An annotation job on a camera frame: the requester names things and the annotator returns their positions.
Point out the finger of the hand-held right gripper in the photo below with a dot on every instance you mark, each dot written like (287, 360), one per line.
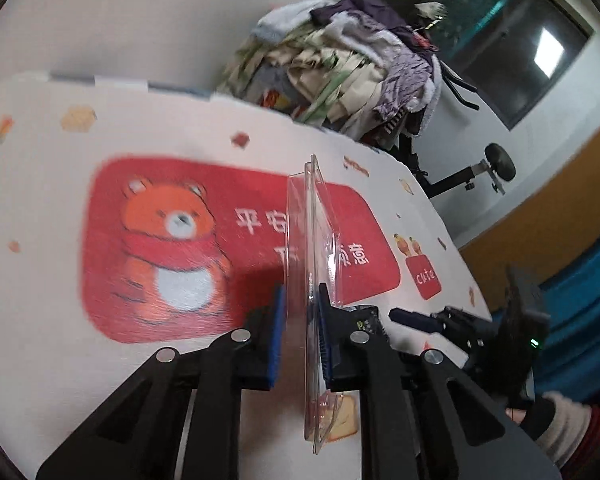
(415, 319)

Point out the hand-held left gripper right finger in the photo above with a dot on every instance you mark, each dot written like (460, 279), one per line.
(325, 335)

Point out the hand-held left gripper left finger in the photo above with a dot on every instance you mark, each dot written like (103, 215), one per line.
(278, 332)

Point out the clear plastic packaging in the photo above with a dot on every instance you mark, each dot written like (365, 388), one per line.
(300, 260)

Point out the blue cloth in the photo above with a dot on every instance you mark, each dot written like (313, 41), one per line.
(585, 310)

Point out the black exercise machine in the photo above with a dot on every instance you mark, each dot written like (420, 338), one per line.
(450, 180)

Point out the printed table mat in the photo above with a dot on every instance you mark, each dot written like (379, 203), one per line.
(40, 310)

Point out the pile of clothes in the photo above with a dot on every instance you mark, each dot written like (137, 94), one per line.
(340, 70)

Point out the dark window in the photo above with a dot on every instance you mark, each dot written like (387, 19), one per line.
(480, 25)

